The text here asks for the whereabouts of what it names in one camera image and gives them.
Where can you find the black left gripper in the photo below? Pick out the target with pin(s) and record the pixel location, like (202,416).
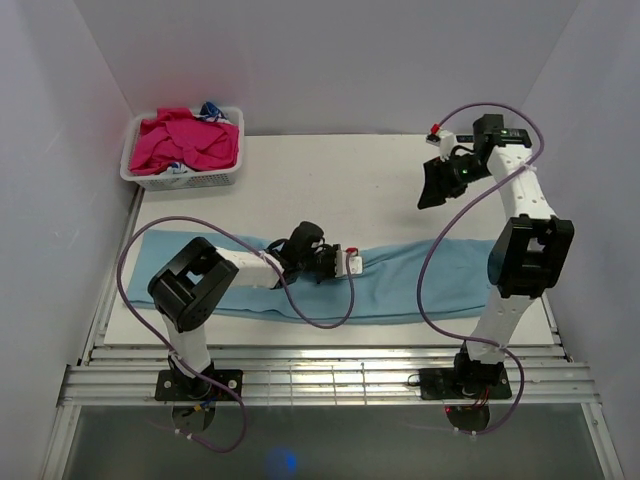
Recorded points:
(331,272)

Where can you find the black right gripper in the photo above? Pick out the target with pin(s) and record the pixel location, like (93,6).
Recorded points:
(438,185)

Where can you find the light blue trousers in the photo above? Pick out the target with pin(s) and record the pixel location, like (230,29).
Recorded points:
(446,281)

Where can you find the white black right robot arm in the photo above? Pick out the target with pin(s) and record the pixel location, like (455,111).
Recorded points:
(525,261)

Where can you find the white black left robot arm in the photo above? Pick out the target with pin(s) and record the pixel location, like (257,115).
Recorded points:
(187,290)

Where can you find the white plastic laundry basket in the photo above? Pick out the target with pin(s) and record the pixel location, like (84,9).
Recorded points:
(179,177)

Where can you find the blue white patterned garment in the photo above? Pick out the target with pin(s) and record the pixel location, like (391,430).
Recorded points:
(210,113)

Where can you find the pink garment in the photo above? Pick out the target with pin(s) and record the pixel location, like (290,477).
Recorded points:
(175,137)

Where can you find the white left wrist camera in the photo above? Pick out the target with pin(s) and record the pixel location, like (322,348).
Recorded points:
(348,262)

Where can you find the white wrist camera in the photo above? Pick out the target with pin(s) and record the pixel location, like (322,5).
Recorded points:
(443,139)
(348,262)

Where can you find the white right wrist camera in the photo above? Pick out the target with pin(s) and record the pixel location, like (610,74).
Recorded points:
(443,139)

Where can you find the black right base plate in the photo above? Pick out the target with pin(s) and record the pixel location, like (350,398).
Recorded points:
(447,384)

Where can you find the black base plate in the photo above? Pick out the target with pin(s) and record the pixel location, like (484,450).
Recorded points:
(447,384)
(169,388)

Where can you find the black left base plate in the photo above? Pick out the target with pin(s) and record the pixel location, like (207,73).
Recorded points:
(169,388)

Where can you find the aluminium rail frame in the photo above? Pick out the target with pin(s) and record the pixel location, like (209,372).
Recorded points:
(125,375)

